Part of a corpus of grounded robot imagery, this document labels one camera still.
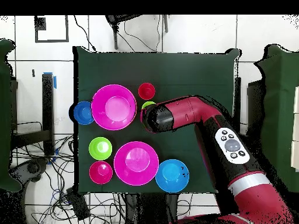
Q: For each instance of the black power brick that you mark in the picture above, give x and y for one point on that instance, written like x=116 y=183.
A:
x=78 y=205

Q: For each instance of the blue tape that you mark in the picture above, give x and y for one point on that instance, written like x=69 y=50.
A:
x=55 y=82

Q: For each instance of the small crimson bowl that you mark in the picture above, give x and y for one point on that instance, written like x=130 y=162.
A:
x=101 y=172

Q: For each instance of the white boxes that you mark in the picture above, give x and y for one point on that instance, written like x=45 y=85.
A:
x=296 y=128

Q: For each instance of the grey office chair base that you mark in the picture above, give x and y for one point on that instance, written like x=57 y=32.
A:
x=32 y=168

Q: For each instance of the green-covered side table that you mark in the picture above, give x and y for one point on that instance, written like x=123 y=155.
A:
x=4 y=116
x=280 y=105

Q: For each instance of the small black marker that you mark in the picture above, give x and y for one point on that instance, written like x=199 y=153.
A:
x=33 y=73

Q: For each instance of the dark green tablecloth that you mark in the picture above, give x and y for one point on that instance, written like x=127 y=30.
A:
x=151 y=70

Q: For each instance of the large pink bowl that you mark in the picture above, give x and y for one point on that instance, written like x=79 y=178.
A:
x=113 y=107
x=136 y=163

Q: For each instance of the light blue bowl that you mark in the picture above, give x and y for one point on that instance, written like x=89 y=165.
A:
x=172 y=176

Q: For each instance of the black bench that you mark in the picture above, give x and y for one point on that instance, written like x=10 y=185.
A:
x=48 y=105

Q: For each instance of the small dark blue bowl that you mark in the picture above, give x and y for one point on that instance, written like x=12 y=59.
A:
x=82 y=113

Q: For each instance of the red cup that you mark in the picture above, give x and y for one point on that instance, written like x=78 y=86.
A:
x=146 y=91

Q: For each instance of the small green bowl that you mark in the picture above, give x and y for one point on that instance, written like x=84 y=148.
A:
x=100 y=148

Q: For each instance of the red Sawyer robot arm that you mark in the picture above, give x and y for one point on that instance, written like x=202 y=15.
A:
x=257 y=198

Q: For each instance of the black square frame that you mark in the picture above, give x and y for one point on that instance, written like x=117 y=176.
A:
x=40 y=23

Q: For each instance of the green cup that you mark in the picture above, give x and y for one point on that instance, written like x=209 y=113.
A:
x=146 y=104

